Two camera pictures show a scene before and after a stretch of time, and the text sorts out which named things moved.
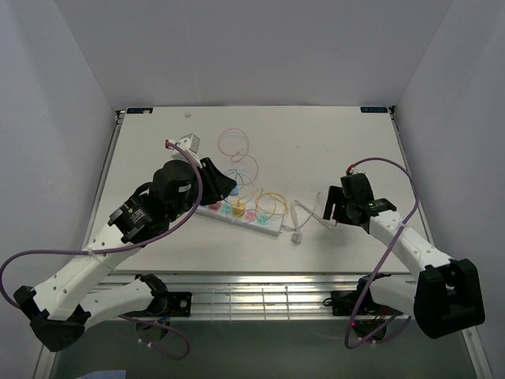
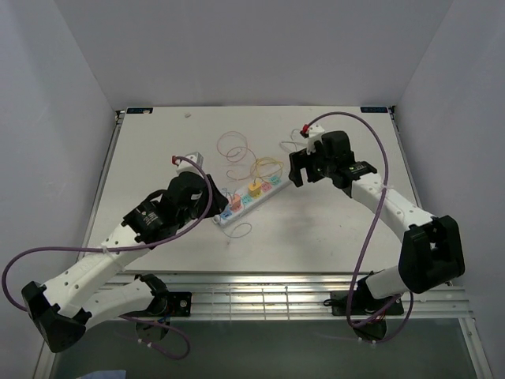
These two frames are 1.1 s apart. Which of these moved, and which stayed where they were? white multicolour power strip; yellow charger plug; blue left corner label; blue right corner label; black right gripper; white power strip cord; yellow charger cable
Moved: yellow charger cable; yellow charger plug; black right gripper; white power strip cord; white multicolour power strip
Stayed: blue right corner label; blue left corner label
